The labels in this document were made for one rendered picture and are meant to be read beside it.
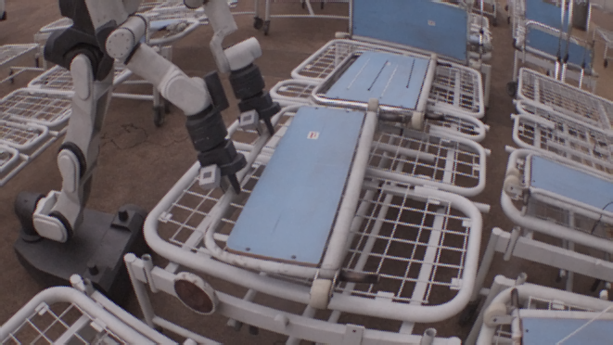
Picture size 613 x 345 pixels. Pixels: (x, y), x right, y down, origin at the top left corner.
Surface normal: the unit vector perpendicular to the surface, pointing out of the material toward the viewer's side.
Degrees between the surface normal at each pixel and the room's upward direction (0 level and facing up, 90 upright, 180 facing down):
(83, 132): 90
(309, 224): 1
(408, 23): 91
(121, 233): 0
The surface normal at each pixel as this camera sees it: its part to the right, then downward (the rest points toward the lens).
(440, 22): -0.33, 0.48
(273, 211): 0.00, -0.86
